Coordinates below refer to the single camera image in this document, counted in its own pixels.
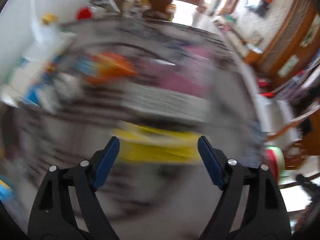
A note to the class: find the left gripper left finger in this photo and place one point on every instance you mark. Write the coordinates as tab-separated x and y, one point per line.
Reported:
66	205

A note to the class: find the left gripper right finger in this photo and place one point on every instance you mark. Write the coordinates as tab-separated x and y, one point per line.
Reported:
251	205

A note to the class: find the yellow snack bag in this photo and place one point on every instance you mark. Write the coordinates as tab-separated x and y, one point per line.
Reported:
144	144

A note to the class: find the pink snack bag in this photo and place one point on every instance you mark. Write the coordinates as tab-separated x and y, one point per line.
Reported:
190	72

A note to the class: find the red dustpan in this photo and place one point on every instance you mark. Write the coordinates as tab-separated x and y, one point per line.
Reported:
268	95

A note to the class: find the orange snack bag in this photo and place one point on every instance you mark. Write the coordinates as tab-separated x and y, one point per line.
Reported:
100	68

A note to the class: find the low wooden tv cabinet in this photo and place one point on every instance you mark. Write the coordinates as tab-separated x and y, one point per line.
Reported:
249	53

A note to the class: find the yellow topped white bottle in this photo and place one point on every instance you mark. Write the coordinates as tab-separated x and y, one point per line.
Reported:
48	19

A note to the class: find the red bag by shelf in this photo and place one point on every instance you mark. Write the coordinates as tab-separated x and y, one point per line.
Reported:
84	13

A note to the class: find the wall mounted television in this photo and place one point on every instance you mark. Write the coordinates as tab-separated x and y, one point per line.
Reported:
259	7

